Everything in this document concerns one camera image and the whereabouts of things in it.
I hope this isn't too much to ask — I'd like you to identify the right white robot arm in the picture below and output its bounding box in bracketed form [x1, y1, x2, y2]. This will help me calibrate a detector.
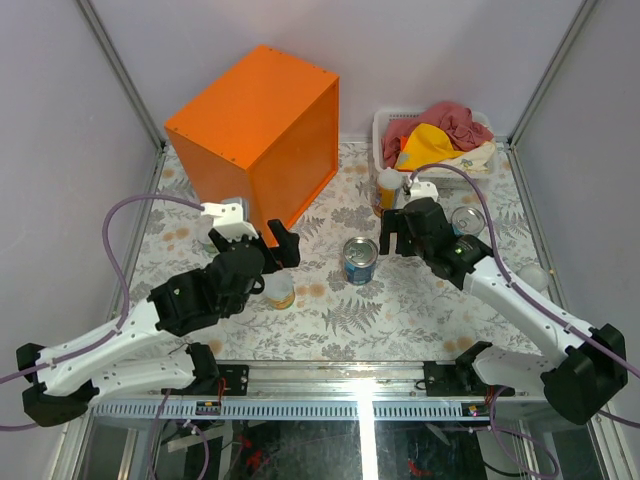
[380, 198, 628, 425]

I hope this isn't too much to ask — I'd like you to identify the blue cup white lid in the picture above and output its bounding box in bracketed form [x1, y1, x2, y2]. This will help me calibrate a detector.
[517, 263, 549, 292]

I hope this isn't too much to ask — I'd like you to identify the pink cloth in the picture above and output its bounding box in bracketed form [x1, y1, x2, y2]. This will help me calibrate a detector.
[382, 101, 494, 167]

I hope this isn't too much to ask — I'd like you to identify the tall yellow canister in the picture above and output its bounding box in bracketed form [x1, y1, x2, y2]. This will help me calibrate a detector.
[372, 168, 404, 216]

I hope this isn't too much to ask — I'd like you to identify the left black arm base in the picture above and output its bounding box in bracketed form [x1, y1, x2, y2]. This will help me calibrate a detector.
[161, 343, 250, 399]

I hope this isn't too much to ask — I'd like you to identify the white plastic basket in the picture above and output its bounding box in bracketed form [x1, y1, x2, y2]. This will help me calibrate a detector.
[372, 107, 498, 190]

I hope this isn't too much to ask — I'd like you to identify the yellow can white lid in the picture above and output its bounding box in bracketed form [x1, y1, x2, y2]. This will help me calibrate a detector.
[264, 270, 295, 310]

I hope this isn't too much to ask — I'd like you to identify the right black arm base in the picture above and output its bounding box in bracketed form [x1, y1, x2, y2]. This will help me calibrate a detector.
[415, 341, 499, 398]

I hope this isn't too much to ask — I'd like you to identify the dark blue tin can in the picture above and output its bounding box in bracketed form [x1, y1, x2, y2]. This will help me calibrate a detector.
[342, 237, 378, 285]

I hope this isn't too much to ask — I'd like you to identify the cream printed cloth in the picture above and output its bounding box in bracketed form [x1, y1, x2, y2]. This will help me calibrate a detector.
[440, 142, 496, 177]

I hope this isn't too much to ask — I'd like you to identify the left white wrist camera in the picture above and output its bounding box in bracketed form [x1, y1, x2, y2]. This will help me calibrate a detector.
[197, 197, 258, 241]

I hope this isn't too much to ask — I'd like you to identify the light blue soup can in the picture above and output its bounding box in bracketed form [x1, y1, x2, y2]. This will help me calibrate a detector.
[450, 207, 486, 236]

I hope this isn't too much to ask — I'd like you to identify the green can white lid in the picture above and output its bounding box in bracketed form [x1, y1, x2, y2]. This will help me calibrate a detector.
[195, 224, 218, 255]

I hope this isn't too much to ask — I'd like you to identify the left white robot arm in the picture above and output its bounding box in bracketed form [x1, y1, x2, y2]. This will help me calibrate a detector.
[16, 216, 300, 427]

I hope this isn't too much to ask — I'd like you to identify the orange box cabinet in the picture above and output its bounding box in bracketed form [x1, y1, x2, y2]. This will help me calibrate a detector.
[165, 45, 340, 246]

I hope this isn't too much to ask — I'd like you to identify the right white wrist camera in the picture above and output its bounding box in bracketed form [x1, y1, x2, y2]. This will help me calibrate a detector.
[401, 173, 439, 205]

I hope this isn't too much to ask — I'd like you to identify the yellow cloth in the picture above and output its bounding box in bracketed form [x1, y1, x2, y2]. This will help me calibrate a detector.
[394, 123, 464, 172]

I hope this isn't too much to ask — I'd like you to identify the aluminium front rail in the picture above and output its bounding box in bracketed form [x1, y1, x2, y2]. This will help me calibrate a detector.
[89, 360, 551, 421]

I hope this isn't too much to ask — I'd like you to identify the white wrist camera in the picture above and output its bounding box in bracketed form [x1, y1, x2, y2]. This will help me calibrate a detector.
[401, 173, 439, 205]
[197, 197, 258, 241]

